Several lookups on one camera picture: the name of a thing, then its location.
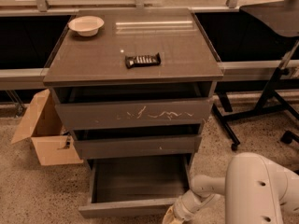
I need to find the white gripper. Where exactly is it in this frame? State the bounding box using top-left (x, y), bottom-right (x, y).
top-left (162, 196), bottom-right (199, 224)

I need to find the grey bottom drawer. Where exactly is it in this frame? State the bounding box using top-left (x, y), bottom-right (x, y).
top-left (79, 154), bottom-right (192, 218)

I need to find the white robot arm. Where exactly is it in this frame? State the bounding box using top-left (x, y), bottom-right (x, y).
top-left (163, 153), bottom-right (299, 224)

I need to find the grey middle drawer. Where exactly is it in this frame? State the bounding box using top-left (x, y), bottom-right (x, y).
top-left (75, 124), bottom-right (201, 160)

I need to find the scratched grey top drawer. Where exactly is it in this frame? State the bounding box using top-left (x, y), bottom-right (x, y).
top-left (53, 81), bottom-right (215, 131)

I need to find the grey drawer cabinet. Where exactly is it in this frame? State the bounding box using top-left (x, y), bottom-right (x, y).
top-left (43, 8), bottom-right (224, 173)

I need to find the black office chair base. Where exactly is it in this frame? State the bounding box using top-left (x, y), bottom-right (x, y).
top-left (280, 131), bottom-right (299, 145)

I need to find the open cardboard box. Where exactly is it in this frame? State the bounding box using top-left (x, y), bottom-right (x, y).
top-left (11, 90), bottom-right (83, 166)

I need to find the black snack bar wrapper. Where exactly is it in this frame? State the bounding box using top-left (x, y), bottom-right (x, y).
top-left (125, 53), bottom-right (161, 69)

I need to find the white bowl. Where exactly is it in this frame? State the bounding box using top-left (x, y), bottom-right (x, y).
top-left (68, 16), bottom-right (105, 37)

